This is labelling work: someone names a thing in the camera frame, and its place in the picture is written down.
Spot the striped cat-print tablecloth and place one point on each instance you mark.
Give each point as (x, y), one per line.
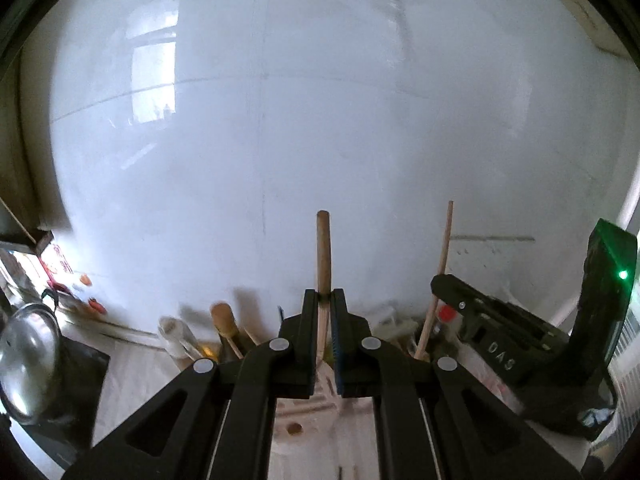
(145, 390)

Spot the white utensil holder canister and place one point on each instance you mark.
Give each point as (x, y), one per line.
(320, 427)

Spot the light wooden chopstick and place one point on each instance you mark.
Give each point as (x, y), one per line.
(442, 260)
(323, 255)

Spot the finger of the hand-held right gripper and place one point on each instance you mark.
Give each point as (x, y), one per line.
(452, 292)

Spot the black stove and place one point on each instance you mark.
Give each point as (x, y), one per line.
(82, 385)

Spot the range hood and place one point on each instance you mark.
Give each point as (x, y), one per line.
(22, 232)

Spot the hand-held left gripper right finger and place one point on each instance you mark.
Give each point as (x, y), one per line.
(340, 347)

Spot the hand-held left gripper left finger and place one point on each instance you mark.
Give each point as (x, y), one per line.
(311, 345)

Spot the fruit-shaped wall hook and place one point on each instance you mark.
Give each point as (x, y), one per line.
(95, 304)

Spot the steel wok lid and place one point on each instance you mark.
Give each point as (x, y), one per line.
(30, 360)

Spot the red and white package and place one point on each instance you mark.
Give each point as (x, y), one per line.
(59, 265)

